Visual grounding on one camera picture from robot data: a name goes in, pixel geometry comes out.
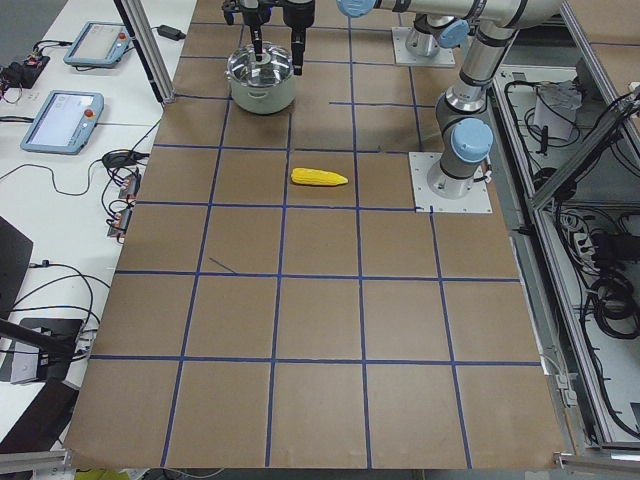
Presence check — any upper blue teach pendant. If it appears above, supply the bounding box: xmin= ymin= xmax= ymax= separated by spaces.
xmin=63 ymin=22 xmax=131 ymax=68

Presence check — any black power adapter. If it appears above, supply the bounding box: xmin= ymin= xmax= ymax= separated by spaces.
xmin=156 ymin=24 xmax=186 ymax=41

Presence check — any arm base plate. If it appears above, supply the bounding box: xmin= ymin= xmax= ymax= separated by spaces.
xmin=409 ymin=152 xmax=492 ymax=214
xmin=391 ymin=27 xmax=456 ymax=68

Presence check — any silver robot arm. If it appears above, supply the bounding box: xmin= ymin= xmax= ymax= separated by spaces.
xmin=222 ymin=0 xmax=561 ymax=76
xmin=428 ymin=20 xmax=516 ymax=200

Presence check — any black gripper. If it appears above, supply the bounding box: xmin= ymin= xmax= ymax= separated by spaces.
xmin=222 ymin=0 xmax=315 ymax=76

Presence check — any blue teach pendant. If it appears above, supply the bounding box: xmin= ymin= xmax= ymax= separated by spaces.
xmin=63 ymin=22 xmax=131 ymax=68
xmin=20 ymin=90 xmax=104 ymax=155

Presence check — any black camera stand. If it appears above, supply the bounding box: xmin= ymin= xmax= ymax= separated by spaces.
xmin=1 ymin=219 xmax=84 ymax=384

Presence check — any lower blue teach pendant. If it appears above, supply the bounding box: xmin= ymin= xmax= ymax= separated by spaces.
xmin=20 ymin=90 xmax=104 ymax=155

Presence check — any pale green steel pot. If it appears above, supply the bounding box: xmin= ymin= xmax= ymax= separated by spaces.
xmin=222 ymin=42 xmax=297 ymax=117

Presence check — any aluminium frame post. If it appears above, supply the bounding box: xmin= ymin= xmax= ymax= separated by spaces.
xmin=113 ymin=0 xmax=175 ymax=105

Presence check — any yellow corn cob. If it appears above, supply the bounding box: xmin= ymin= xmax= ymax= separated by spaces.
xmin=290 ymin=167 xmax=349 ymax=187

